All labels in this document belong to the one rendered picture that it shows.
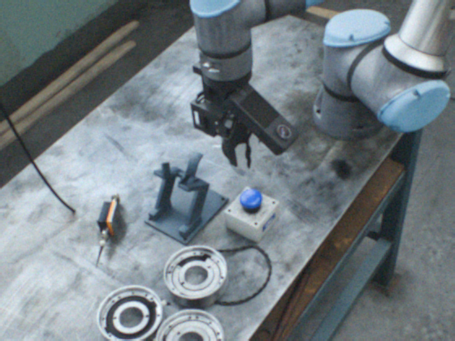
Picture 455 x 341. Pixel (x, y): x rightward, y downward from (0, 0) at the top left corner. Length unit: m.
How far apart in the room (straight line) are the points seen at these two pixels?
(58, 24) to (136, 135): 1.61
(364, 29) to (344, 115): 0.18
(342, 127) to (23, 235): 0.64
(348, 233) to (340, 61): 0.44
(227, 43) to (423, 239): 1.44
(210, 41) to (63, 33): 2.12
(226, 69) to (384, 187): 0.76
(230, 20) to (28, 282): 0.59
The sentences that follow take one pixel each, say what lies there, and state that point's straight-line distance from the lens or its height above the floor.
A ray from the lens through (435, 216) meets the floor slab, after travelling 2.26.
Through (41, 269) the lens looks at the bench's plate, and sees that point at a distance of 1.19.
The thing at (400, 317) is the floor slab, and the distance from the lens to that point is 2.01.
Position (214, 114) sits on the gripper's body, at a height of 1.08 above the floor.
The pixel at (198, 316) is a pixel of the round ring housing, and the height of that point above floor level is 0.83.
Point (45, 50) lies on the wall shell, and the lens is 2.92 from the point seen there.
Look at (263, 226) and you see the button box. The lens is 1.12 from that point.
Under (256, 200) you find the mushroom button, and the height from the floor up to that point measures 0.87.
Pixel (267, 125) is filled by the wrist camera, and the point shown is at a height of 1.08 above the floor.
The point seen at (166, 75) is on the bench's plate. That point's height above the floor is 0.80.
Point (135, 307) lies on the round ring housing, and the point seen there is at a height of 0.83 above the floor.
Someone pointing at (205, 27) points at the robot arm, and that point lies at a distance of 0.86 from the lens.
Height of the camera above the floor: 1.71
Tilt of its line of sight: 49 degrees down
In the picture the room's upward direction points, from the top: 7 degrees counter-clockwise
